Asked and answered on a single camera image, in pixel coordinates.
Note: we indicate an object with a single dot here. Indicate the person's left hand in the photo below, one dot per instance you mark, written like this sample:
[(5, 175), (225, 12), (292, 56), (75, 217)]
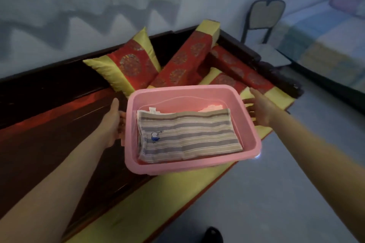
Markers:
[(111, 126)]

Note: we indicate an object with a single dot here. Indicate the person's right hand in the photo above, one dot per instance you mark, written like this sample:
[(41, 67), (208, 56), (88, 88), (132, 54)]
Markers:
[(262, 109)]

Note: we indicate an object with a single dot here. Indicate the person's right thumb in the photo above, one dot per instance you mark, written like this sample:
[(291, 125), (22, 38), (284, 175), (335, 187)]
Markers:
[(254, 94)]

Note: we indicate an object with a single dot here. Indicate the person's left thumb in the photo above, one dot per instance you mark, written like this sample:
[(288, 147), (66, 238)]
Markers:
[(114, 109)]

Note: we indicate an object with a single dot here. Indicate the pink plastic basin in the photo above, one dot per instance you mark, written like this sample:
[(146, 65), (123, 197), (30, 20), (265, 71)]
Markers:
[(188, 100)]

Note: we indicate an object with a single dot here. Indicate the person's left forearm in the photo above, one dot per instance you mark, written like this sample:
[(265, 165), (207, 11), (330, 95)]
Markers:
[(48, 185)]

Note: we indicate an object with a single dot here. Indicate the person's right forearm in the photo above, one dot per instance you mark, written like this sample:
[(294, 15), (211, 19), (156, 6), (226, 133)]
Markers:
[(322, 168)]

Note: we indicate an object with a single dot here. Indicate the red yellow seat cushion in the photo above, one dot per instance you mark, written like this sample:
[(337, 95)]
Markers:
[(242, 72)]

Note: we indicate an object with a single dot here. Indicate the red yellow small cushion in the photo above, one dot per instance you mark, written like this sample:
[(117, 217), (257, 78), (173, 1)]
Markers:
[(223, 79)]

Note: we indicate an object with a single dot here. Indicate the white folded cloth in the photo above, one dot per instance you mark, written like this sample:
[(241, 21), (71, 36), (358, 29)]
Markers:
[(154, 110)]

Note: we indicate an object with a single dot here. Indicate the pink folded cloth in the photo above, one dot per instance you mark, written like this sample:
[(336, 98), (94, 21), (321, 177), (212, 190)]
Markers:
[(212, 107)]

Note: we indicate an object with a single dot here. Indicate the red yellow square cushion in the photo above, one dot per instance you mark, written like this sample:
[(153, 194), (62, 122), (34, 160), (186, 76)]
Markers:
[(128, 63)]

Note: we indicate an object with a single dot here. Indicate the dark wooden sofa bench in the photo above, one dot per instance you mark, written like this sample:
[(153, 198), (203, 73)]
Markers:
[(51, 109)]

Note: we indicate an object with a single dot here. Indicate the black folding chair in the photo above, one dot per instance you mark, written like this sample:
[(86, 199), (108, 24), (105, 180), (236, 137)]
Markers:
[(263, 23)]

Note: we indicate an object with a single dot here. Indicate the striped folded cloth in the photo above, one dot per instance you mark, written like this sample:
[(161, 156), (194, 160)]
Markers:
[(188, 136)]

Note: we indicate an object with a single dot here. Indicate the red yellow long cushion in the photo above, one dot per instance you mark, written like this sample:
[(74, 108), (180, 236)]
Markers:
[(185, 57)]

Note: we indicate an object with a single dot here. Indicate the bed with checkered sheet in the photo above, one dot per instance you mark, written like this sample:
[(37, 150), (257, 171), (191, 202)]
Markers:
[(325, 40)]

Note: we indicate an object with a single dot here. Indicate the pink pillow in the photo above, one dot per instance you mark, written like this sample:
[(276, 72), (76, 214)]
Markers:
[(346, 0)]

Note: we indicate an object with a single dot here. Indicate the person's black shoe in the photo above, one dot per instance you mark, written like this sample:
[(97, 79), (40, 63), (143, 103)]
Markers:
[(211, 235)]

